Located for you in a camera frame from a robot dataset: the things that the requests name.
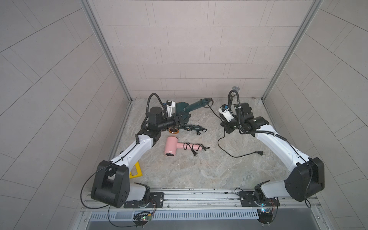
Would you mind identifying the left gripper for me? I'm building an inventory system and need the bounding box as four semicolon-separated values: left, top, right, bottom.
155;113;189;132

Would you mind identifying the green hair dryer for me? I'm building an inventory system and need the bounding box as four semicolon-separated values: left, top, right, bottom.
175;98;212;114
169;124;208;135

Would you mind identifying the green dryer cord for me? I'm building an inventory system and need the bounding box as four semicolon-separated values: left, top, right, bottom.
204;98;264;159
178;124;208;136

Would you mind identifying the pink hair dryer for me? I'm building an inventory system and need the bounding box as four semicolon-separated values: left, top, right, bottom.
164;137;205;157

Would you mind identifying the pink dryer black cord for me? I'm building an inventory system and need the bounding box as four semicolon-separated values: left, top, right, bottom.
182;142;210;158

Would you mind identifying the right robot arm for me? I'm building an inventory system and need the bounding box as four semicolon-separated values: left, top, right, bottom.
219;103;325;206

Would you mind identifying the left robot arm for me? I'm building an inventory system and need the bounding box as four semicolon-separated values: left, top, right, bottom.
91;106;191;208

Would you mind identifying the microphone on black stand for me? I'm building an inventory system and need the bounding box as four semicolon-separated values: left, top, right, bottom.
232;86;240;92

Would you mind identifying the yellow triangular plastic piece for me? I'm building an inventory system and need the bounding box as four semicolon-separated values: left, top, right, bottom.
129;162;143;179

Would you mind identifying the right circuit board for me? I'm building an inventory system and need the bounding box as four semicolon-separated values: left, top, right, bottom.
257;209;274;224

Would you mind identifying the circuit board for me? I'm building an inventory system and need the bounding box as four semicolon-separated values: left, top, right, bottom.
257;209;274;224
133;211;153;222

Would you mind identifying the left circuit board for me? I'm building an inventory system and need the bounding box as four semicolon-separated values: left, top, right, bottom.
133;211;153;222

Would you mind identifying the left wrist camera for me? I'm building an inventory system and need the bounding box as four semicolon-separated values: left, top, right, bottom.
165;101;176;117

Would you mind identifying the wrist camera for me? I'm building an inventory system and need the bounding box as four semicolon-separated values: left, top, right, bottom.
218;104;235;122
165;101;176;117

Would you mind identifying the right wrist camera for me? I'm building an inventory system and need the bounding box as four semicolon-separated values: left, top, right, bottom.
218;104;235;122

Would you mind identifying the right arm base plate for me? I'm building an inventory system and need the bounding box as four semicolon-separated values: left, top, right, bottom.
236;191;280;208

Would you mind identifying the aluminium rail frame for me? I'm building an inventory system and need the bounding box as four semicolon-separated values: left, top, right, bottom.
82;189;322;211

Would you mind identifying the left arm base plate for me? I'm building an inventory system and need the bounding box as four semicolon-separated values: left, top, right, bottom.
123;192;164;209

